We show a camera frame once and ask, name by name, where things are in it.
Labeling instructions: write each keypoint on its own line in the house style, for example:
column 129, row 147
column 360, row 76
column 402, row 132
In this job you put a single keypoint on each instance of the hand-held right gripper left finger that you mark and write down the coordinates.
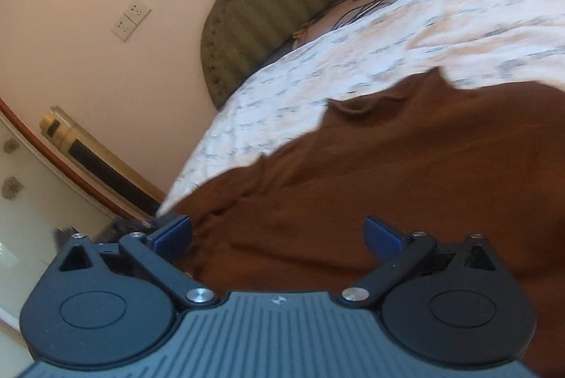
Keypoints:
column 171, row 234

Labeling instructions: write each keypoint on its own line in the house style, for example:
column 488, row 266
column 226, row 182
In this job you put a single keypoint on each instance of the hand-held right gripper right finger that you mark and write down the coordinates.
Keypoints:
column 383, row 237

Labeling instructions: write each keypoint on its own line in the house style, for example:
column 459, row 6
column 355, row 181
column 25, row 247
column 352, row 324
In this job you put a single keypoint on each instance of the brown knit garment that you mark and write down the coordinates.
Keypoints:
column 375, row 184

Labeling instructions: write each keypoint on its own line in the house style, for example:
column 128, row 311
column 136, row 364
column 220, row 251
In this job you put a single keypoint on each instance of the gold standing air conditioner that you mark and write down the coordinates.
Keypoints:
column 88, row 148

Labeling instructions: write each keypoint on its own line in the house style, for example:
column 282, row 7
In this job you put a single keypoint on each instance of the white script-printed blanket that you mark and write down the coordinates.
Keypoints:
column 397, row 38

